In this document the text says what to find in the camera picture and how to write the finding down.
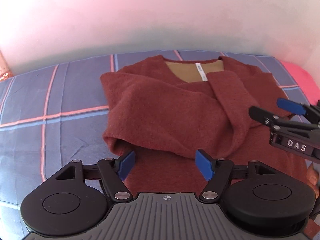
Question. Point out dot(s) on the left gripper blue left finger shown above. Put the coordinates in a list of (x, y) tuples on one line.
[(113, 172)]

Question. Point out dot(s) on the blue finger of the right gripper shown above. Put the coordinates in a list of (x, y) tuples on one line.
[(291, 106)]

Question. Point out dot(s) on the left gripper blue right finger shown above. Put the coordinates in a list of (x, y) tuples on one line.
[(217, 173)]

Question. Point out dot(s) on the red knit sweater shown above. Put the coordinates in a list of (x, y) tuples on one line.
[(164, 112)]

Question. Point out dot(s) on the person's right hand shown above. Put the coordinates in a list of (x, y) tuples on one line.
[(312, 179)]

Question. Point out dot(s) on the pink pillow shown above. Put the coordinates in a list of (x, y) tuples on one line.
[(304, 80)]

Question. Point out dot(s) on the purple plaid bed sheet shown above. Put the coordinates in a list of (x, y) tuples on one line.
[(53, 115)]

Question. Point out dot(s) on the orange curtain edge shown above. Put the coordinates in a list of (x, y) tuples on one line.
[(5, 71)]

